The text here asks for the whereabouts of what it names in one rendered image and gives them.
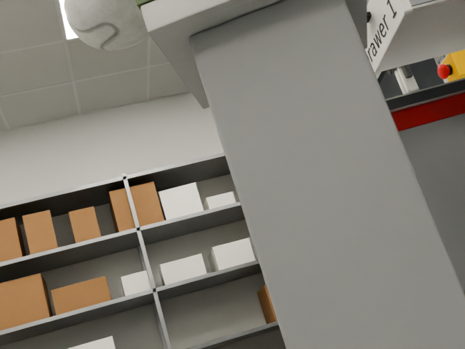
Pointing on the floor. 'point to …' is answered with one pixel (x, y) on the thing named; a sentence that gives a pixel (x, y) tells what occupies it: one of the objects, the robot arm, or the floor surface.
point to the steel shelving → (89, 249)
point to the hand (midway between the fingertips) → (406, 80)
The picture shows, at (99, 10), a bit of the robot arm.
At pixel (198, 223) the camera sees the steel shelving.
